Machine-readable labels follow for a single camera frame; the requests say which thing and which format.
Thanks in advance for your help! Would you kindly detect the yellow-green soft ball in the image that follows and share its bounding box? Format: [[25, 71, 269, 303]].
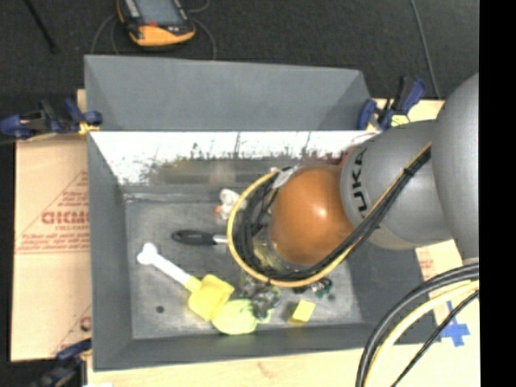
[[210, 298, 260, 336]]

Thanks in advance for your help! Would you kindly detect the yellow sponge block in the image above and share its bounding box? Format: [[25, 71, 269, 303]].
[[286, 299, 317, 324]]

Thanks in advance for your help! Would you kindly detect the white and yellow toy shovel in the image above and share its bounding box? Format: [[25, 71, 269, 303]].
[[135, 242, 236, 323]]

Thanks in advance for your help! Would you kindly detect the small white toy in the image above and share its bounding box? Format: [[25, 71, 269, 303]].
[[216, 188, 242, 220]]

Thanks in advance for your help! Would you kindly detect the grey metal bin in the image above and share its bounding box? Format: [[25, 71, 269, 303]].
[[83, 54, 441, 370]]

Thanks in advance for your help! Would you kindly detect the brown cardboard board, red print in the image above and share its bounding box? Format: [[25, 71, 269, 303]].
[[9, 88, 464, 363]]

